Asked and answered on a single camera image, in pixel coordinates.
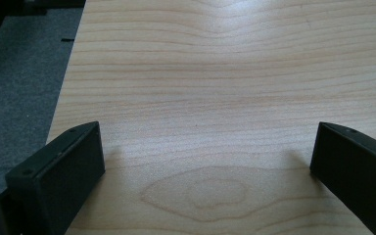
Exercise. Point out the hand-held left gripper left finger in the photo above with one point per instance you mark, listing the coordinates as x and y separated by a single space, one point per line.
57 178

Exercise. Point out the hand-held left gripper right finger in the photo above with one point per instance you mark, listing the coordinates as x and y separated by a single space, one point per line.
360 169

